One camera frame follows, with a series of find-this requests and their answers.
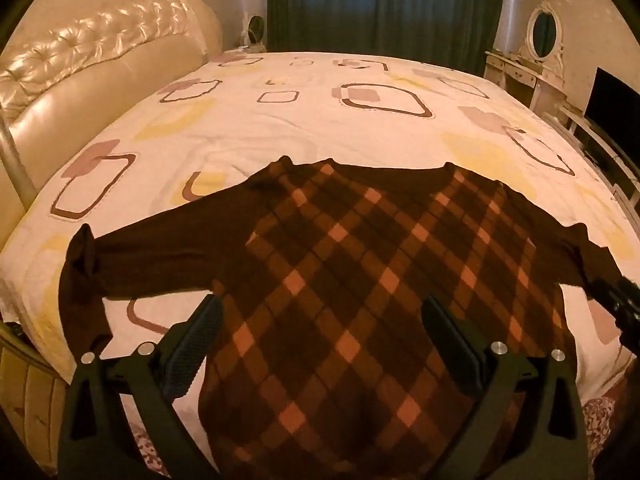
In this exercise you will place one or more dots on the brown plaid sweater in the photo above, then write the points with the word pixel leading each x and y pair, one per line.
pixel 350 270

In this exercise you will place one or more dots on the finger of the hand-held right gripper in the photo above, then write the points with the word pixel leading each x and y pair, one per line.
pixel 617 300

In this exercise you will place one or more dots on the cream tufted leather headboard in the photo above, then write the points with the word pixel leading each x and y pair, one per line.
pixel 85 70

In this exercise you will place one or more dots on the floral patterned cloth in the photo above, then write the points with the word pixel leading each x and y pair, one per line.
pixel 602 425

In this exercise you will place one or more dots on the black flat television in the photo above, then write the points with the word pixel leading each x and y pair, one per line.
pixel 612 102

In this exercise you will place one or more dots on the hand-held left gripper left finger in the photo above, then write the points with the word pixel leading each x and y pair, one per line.
pixel 195 340

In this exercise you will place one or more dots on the white vanity dresser with mirror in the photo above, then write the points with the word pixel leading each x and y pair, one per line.
pixel 535 60

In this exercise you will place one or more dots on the dark green curtain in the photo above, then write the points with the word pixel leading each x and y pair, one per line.
pixel 385 5

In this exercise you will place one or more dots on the patterned white bed sheet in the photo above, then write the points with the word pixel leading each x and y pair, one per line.
pixel 300 120

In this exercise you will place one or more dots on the white television stand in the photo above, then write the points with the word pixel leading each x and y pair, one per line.
pixel 595 150

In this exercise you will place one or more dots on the small round table mirror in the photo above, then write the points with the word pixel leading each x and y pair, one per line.
pixel 255 30

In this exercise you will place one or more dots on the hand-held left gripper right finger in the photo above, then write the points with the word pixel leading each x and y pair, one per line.
pixel 452 342

